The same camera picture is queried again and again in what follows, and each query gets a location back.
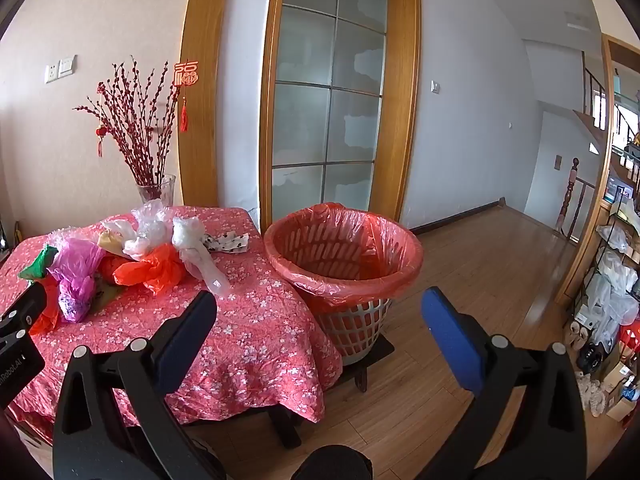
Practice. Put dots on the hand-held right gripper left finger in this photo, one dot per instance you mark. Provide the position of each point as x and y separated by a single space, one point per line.
185 342

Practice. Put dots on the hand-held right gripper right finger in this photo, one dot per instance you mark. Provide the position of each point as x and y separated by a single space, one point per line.
450 342

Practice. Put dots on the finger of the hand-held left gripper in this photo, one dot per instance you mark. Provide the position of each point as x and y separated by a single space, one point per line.
30 307

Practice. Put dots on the large orange-red plastic bag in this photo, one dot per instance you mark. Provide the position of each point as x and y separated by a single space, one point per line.
150 270

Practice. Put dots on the white slatted laundry basket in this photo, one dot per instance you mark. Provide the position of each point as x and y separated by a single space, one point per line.
360 331

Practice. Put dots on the red plastic basket liner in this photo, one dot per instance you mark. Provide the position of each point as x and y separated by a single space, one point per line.
340 286

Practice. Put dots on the small orange plastic bag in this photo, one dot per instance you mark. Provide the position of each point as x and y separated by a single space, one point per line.
50 310

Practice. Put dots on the green plastic bag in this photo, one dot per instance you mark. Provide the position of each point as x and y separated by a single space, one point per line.
37 265

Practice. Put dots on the purple plastic bag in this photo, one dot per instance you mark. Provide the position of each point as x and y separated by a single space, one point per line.
75 270

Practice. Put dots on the red floral tablecloth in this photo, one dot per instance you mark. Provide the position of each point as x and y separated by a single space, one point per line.
250 320

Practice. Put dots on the dark wooden furniture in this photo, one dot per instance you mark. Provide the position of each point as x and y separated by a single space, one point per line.
4 240

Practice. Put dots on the dark wooden stool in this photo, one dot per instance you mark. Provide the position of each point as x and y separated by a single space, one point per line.
374 360

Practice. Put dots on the small clear plastic wrap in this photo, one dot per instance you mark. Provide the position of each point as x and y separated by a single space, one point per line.
62 236

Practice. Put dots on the green patterned packet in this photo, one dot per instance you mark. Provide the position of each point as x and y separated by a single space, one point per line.
107 292

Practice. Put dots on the beige plastic bag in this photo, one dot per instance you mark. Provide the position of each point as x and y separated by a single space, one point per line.
107 242

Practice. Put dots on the white plastic bag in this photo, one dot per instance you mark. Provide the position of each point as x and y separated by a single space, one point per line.
142 246

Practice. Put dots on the black and white patterned wrapper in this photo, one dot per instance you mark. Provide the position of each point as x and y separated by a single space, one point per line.
227 243

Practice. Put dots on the pair of beige slippers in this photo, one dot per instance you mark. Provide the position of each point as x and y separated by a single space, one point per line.
577 336

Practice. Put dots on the dark wooden table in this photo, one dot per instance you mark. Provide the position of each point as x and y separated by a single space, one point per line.
286 425

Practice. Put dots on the clear thin plastic bag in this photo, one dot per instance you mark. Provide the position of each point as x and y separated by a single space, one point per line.
150 212

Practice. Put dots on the black shoes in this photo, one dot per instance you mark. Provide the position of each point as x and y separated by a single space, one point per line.
592 357

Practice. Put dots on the glass vase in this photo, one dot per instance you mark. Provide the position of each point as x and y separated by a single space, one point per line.
167 192

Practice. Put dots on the white plastic bags on rack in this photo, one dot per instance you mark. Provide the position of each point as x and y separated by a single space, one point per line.
612 285

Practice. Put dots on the cardboard boxes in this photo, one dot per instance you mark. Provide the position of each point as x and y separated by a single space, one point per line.
620 385

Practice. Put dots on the red plastic stool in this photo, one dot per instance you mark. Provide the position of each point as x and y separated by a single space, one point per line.
631 337

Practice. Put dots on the metal shelf rack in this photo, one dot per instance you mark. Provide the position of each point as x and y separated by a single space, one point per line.
607 240

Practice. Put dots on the wooden stair railing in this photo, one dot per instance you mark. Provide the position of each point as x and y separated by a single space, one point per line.
585 210

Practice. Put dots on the small red tassel ornament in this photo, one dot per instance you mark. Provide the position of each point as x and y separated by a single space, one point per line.
101 131

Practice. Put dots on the red berry branches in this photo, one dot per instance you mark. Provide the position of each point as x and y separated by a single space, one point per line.
145 150

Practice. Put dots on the wooden door jamb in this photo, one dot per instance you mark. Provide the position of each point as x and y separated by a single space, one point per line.
200 110

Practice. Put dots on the frosted glass door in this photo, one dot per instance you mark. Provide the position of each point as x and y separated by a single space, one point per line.
305 110

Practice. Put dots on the red hanging character ornament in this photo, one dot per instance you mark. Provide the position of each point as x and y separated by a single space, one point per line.
186 74

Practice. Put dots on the staircase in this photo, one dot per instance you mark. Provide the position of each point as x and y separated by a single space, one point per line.
592 105

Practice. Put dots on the wooden partition frame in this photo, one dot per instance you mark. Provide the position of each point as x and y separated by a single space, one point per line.
590 240

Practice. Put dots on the wooden stair newel post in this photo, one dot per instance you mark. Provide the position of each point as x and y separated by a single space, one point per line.
567 200

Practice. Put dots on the brown wall panel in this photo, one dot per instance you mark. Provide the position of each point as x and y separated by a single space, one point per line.
558 161

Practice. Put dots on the wooden door frame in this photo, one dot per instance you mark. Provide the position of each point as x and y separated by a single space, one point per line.
405 110

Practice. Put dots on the small white wall switch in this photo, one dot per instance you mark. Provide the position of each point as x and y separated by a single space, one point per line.
436 87

